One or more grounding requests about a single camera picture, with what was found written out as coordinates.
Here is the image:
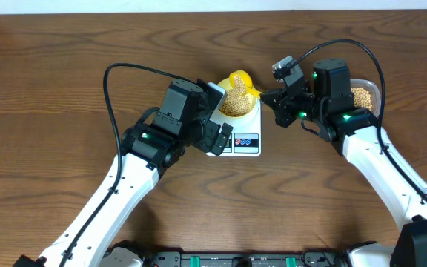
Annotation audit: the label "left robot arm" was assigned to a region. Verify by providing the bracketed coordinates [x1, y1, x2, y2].
[15, 79, 233, 267]

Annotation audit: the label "clear plastic container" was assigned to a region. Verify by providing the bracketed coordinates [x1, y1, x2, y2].
[351, 79, 381, 117]

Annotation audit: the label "soybeans in bowl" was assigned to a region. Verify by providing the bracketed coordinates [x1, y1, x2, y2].
[220, 90, 251, 117]

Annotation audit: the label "pale yellow bowl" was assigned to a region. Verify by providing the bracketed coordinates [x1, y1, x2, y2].
[218, 78, 256, 113]

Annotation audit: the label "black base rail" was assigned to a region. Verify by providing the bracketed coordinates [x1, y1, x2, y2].
[105, 240, 392, 267]

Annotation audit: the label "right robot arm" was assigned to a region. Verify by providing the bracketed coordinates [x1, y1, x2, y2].
[260, 56, 427, 266]

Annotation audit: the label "soybeans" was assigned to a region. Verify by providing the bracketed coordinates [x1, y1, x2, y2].
[220, 90, 251, 117]
[351, 87, 373, 111]
[233, 76, 247, 95]

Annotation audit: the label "yellow plastic measuring scoop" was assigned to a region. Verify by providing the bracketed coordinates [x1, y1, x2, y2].
[229, 70, 262, 99]

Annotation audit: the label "white digital kitchen scale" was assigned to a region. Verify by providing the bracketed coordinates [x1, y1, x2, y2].
[211, 99, 262, 157]

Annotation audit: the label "soybeans in container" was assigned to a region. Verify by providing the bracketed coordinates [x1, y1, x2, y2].
[351, 87, 373, 111]

